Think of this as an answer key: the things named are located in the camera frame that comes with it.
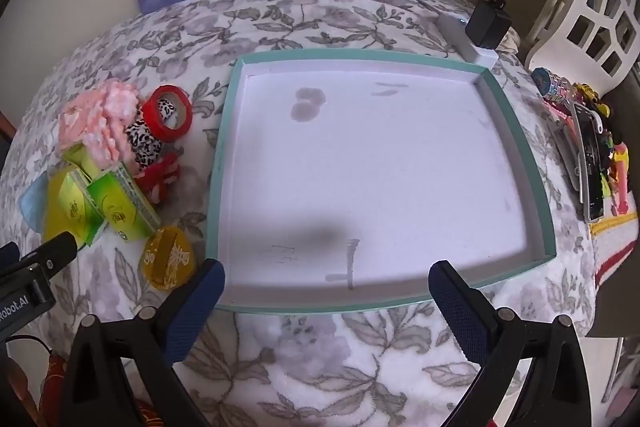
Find colourful patterned tape roll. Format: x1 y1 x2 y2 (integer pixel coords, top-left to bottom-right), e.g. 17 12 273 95
531 68 572 104

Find round gold foil packet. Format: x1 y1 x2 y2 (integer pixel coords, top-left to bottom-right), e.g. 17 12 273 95
141 226 195 292

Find leopard print scrunchie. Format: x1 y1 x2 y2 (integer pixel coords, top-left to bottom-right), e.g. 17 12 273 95
125 99 178 170

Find white power strip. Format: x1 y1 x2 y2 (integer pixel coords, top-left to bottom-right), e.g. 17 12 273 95
437 13 501 68

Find yellow striped towel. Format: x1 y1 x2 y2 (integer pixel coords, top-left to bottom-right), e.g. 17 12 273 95
589 212 640 339

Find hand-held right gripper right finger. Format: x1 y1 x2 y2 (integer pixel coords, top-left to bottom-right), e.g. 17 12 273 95
428 260 593 427

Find grey floral blanket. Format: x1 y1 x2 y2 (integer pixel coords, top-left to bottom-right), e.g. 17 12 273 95
0 0 598 427

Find red pink yarn scrunchie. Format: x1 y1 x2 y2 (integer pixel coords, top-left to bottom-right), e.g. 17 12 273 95
134 152 182 206

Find lime green cloth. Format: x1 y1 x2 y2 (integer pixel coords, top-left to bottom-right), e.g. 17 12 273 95
62 144 101 180

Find pink toy figure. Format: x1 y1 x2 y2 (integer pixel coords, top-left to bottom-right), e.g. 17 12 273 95
606 141 634 216

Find red patterned bag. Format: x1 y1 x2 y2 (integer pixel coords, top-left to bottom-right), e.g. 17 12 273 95
40 352 68 427

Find pink fluffy cloth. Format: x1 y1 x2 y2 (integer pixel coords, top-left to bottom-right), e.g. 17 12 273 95
58 79 142 170

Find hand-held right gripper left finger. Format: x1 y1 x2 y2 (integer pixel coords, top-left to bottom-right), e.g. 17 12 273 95
59 258 227 427

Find black power adapter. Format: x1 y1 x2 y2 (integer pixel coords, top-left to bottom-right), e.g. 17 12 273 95
465 0 513 49

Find green tissue pack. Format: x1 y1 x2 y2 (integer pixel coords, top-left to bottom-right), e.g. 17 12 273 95
87 162 162 242
44 167 107 249

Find blue face mask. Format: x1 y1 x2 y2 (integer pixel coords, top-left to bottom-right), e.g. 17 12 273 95
20 179 51 234

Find yellow black toy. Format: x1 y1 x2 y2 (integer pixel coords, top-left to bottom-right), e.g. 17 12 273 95
575 82 612 118

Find teal shallow box tray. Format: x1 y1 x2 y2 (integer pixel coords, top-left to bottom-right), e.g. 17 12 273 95
206 48 557 314

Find red tape roll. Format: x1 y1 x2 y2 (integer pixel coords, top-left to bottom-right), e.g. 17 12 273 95
141 85 193 140

